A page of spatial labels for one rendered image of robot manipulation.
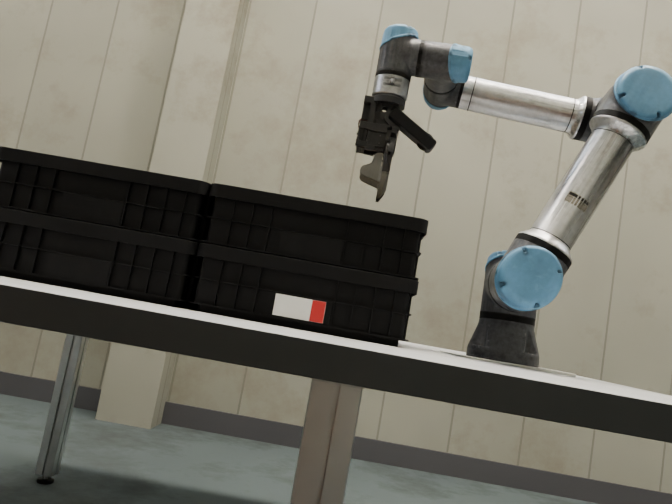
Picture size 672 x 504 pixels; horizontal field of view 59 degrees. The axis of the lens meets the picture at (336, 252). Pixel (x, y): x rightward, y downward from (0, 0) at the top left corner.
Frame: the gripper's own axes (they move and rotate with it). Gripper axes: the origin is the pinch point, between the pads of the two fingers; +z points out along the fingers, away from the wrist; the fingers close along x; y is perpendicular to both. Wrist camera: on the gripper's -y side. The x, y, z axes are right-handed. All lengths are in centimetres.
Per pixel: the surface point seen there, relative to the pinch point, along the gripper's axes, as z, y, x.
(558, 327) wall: 24, -120, -223
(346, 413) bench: 34, 1, 55
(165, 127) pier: -47, 120, -206
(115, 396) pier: 102, 115, -195
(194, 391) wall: 97, 79, -217
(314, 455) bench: 39, 4, 56
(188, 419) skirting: 112, 78, -214
